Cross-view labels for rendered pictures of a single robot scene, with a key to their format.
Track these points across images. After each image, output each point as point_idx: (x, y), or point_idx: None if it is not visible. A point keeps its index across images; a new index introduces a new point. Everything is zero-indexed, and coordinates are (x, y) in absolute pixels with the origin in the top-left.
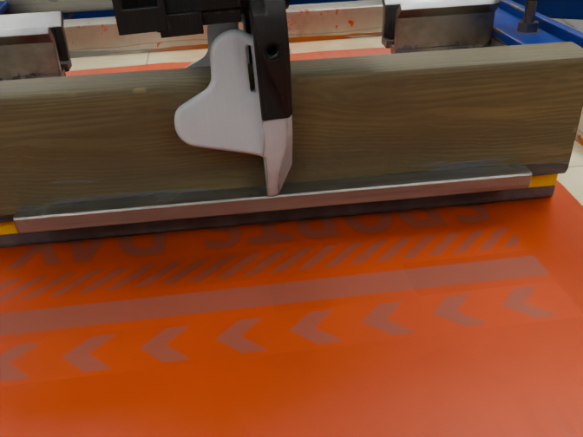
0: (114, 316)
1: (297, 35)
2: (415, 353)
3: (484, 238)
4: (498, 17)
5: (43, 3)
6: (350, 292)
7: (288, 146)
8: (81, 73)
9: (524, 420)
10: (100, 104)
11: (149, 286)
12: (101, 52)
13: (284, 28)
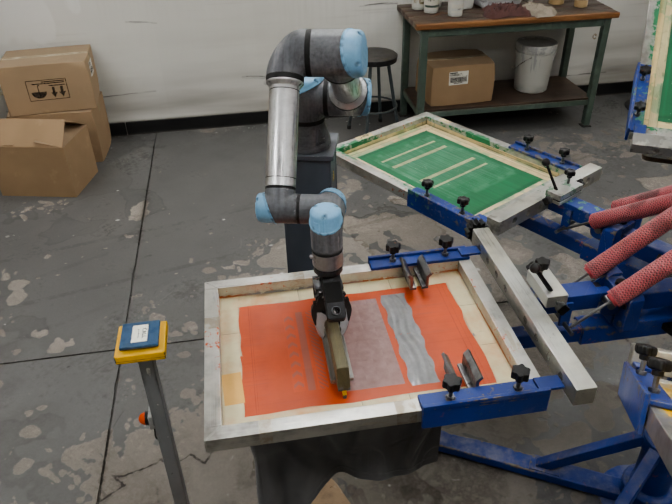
0: (299, 328)
1: (499, 343)
2: (285, 367)
3: (323, 382)
4: (472, 393)
5: (485, 261)
6: (304, 359)
7: (317, 330)
8: (446, 291)
9: (268, 378)
10: None
11: (308, 331)
12: (469, 291)
13: (311, 311)
